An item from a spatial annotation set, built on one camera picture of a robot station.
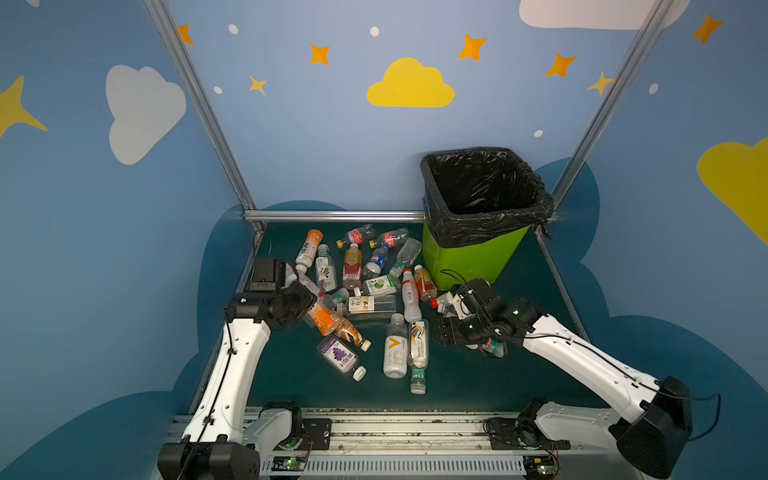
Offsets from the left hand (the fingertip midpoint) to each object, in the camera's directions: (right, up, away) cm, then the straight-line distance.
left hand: (316, 298), depth 77 cm
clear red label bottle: (+20, +18, +34) cm, 43 cm away
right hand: (+34, -9, +1) cm, 35 cm away
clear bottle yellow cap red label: (+7, +18, +36) cm, 41 cm away
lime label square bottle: (+17, +1, +22) cm, 28 cm away
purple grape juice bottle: (+5, -18, +7) cm, 20 cm away
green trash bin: (+39, +8, +16) cm, 43 cm away
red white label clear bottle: (+50, -16, +9) cm, 54 cm away
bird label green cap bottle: (+28, -17, +5) cm, 33 cm away
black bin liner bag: (+50, +32, +26) cm, 65 cm away
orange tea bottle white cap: (+31, 0, +21) cm, 38 cm away
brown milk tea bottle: (+7, -12, +11) cm, 18 cm away
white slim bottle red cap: (+26, -7, +16) cm, 32 cm away
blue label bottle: (+13, +6, +28) cm, 31 cm away
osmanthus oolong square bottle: (+18, -5, +21) cm, 28 cm away
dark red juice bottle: (+6, +7, +24) cm, 26 cm away
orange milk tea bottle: (+2, -4, -2) cm, 5 cm away
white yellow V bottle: (+21, -19, +4) cm, 28 cm away
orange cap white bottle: (-12, +10, +30) cm, 34 cm away
